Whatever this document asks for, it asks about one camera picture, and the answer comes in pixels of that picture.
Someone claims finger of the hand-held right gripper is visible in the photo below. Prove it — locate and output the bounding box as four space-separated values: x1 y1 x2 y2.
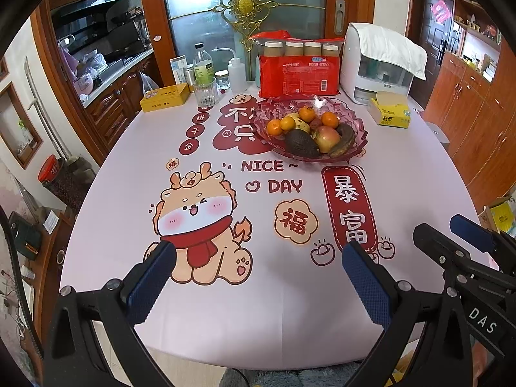
450 214 516 271
412 223 486 291

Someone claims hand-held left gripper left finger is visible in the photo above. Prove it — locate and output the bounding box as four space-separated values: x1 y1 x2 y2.
42 240 178 387

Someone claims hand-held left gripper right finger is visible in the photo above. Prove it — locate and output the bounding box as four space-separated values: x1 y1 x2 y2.
342 241 472 387

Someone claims red yellow apple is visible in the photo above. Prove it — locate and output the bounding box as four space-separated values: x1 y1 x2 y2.
313 126 340 153

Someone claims dark avocado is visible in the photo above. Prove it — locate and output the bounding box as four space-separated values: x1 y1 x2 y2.
285 129 321 159

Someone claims pink glass bowl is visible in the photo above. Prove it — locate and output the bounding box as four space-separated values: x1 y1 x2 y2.
249 97 369 164

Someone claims cardboard box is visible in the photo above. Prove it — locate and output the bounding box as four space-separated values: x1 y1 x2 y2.
480 195 516 234

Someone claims printed pink tablecloth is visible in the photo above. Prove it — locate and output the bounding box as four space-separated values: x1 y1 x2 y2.
58 81 502 372

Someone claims yellow tissue pack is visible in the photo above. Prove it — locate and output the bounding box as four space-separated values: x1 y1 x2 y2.
367 91 411 129

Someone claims dark wooden entry door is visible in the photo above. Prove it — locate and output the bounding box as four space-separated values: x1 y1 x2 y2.
417 0 454 107

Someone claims wooden kitchen counter cabinet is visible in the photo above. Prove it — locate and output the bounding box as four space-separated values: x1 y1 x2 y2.
83 54 158 146

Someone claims yellow tin box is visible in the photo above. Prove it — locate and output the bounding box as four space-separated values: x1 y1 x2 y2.
140 83 191 113

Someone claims white countertop appliance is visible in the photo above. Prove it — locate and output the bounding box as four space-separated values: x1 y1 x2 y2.
341 23 414 103

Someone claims clear glass tumbler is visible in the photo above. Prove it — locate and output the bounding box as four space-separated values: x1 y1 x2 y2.
193 78 219 109

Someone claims white cover cloth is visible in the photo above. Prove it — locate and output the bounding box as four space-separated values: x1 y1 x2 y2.
355 23 428 81

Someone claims silver metal pole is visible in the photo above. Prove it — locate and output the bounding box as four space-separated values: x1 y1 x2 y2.
24 56 67 160

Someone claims white blue carton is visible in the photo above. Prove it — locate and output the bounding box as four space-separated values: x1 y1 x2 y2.
169 55 189 86

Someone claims red paper cup package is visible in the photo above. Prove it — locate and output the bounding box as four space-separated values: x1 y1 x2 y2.
250 30 347 99

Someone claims clear plastic bottle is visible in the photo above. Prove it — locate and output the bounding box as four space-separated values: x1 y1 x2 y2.
193 43 215 85

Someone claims red door decoration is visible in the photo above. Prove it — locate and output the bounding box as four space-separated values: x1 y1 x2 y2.
431 0 453 23

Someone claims white squeeze bottle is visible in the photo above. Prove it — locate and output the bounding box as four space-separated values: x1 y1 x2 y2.
212 47 248 93

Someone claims pink plastic bag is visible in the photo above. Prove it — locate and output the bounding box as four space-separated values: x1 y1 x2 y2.
58 40 105 97

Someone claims frosted glass sliding door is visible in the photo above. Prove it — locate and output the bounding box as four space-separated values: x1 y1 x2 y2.
160 0 327 85

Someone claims gold door ornament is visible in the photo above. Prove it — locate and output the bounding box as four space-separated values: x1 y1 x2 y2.
212 0 279 51

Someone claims brown wooden wall cabinet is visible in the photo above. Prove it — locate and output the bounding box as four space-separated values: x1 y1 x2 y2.
419 0 516 202

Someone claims wooden wall frame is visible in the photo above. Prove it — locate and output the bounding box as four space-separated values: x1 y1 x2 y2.
0 83 43 168

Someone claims silver door handle plate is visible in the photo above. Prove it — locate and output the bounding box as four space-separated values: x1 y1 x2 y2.
334 0 346 36

